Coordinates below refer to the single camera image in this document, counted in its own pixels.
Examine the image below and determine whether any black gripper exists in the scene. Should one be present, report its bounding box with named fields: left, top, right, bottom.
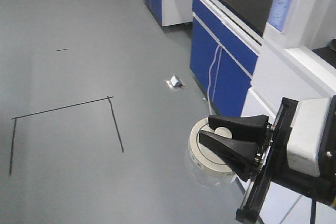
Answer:
left=199, top=98, right=298, bottom=222

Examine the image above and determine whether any glass jar with white lid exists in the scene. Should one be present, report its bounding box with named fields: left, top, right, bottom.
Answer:
left=185, top=118, right=236, bottom=188

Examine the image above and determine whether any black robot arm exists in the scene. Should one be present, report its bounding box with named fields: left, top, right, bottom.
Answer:
left=197, top=97, right=335, bottom=223

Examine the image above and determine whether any floor socket box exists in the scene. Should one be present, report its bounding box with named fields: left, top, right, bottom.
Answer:
left=166, top=75, right=184, bottom=89

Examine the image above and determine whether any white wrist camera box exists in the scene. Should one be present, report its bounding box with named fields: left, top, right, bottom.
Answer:
left=287, top=98, right=331, bottom=177

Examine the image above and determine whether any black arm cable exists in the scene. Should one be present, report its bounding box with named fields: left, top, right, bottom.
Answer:
left=309, top=197, right=317, bottom=224

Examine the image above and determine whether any white hanging cable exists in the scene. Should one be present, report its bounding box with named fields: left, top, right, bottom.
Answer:
left=207, top=45, right=223, bottom=116

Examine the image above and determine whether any blue wall socket panel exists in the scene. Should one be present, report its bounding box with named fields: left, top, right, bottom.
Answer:
left=267, top=0, right=294, bottom=32

